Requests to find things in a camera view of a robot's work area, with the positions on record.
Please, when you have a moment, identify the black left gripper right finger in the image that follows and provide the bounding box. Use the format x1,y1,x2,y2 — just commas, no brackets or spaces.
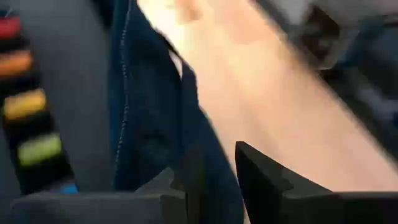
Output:
234,141,398,224

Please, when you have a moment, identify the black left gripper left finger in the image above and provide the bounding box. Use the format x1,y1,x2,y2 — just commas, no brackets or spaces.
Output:
11,169,187,224

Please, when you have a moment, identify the navy blue backpack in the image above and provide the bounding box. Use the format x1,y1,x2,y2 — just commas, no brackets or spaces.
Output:
90,0,246,224

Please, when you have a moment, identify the black coloured marker case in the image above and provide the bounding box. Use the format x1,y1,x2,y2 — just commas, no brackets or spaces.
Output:
0,0,114,203

